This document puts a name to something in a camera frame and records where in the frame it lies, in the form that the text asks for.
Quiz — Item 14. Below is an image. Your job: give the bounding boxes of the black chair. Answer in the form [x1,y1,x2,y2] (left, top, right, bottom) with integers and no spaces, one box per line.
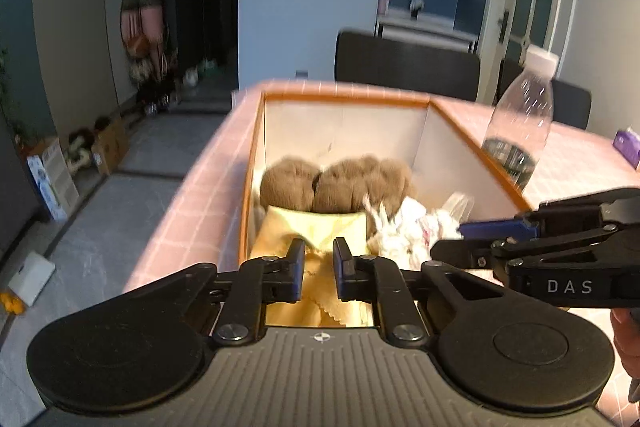
[496,58,594,131]
[334,30,482,102]

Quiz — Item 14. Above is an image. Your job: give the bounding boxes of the yellow zigzag-edged cloth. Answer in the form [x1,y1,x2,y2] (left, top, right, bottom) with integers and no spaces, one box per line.
[249,249,373,329]

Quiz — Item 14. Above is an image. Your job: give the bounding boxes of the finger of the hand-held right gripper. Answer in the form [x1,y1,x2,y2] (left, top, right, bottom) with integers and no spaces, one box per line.
[458,188,640,242]
[430,223,623,274]

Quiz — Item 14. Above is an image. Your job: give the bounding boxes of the small orange object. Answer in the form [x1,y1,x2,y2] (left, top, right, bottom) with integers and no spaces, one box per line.
[0,290,24,314]

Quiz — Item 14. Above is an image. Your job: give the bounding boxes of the flat white box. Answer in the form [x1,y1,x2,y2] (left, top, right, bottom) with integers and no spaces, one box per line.
[7,251,57,307]

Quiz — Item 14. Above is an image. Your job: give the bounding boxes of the white counter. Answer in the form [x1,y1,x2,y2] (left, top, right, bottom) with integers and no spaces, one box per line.
[376,6,480,54]

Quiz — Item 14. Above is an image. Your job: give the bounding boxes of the brown cardboard box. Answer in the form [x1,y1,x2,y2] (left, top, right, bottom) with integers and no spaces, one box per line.
[92,117,132,176]

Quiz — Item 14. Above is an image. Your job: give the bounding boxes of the orange cardboard box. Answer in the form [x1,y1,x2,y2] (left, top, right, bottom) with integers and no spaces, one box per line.
[238,88,534,329]

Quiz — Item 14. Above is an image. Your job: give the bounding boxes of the white fluffy cloth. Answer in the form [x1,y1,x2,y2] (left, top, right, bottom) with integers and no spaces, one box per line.
[364,196,464,269]

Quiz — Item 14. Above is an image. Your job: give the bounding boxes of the purple tissue pack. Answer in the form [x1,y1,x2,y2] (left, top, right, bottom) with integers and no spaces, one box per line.
[612,128,640,170]

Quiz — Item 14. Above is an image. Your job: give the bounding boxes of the clear plastic water bottle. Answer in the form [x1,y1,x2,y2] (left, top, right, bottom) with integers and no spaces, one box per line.
[481,46,559,194]

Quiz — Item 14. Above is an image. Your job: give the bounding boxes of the person's right hand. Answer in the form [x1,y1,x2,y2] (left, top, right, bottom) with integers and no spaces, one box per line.
[610,306,640,404]

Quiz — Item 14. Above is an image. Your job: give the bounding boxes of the pink hanging bags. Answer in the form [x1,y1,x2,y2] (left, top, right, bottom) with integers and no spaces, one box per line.
[121,3,167,58]

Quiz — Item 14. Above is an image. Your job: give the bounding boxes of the white and blue box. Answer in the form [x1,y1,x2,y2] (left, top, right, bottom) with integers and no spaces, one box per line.
[27,139,81,222]

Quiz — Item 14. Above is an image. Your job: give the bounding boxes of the dark cabinet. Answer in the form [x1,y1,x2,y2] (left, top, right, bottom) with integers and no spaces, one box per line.
[164,0,224,78]

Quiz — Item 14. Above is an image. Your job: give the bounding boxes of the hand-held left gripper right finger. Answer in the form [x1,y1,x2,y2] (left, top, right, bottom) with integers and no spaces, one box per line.
[332,237,495,343]

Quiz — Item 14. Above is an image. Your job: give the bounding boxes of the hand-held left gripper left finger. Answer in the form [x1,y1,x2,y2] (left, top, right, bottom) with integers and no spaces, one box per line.
[149,238,307,344]

